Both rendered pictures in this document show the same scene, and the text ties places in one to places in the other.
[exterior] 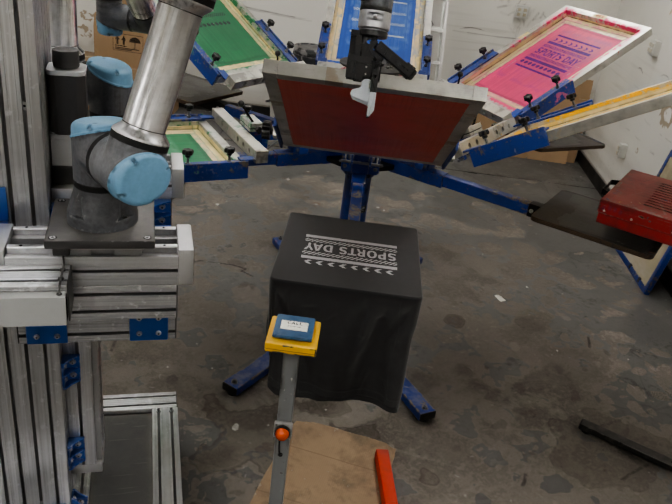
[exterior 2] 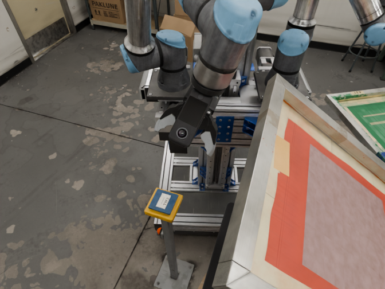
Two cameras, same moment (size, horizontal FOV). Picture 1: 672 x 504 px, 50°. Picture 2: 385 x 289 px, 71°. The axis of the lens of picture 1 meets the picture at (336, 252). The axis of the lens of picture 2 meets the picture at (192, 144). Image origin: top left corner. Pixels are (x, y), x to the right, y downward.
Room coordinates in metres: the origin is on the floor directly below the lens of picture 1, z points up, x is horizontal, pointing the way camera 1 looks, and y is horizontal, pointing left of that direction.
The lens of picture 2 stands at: (1.84, -0.46, 1.98)
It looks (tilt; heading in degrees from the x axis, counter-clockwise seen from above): 47 degrees down; 108
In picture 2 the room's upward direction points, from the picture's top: straight up
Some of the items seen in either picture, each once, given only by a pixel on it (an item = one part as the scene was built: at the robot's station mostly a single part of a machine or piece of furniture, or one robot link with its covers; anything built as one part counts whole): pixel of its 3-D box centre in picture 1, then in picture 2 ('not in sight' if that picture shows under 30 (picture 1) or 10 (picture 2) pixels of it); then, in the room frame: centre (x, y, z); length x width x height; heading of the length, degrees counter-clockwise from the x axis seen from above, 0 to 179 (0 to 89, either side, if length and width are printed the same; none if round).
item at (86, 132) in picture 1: (101, 148); (170, 49); (1.42, 0.52, 1.42); 0.13 x 0.12 x 0.14; 44
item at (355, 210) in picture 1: (355, 207); not in sight; (2.53, -0.05, 0.89); 1.24 x 0.06 x 0.06; 179
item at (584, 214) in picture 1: (496, 195); not in sight; (2.81, -0.64, 0.91); 1.34 x 0.40 x 0.08; 59
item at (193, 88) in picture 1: (250, 114); not in sight; (3.49, 0.52, 0.91); 1.34 x 0.40 x 0.08; 59
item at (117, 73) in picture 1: (108, 84); (291, 49); (1.90, 0.67, 1.42); 0.13 x 0.12 x 0.14; 82
